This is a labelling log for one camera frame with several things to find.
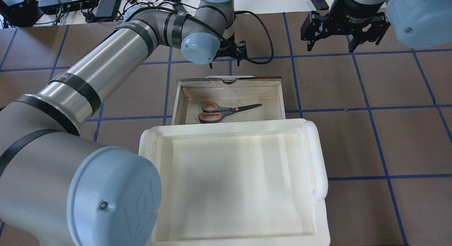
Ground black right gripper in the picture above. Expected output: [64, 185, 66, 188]
[300, 0, 391, 53]

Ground wooden drawer with white handle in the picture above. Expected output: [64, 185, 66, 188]
[171, 76, 286, 125]

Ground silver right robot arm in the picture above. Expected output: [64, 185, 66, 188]
[300, 0, 452, 52]

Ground black power adapter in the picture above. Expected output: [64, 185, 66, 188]
[310, 0, 329, 11]

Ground grey orange scissors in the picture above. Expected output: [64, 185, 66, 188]
[197, 102, 262, 123]

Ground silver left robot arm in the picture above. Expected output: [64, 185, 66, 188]
[0, 0, 234, 246]

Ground white plastic tray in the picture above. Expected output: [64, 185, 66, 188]
[139, 119, 331, 246]

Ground black power brick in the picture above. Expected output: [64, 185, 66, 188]
[95, 0, 121, 22]

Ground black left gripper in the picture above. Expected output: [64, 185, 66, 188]
[214, 36, 248, 66]

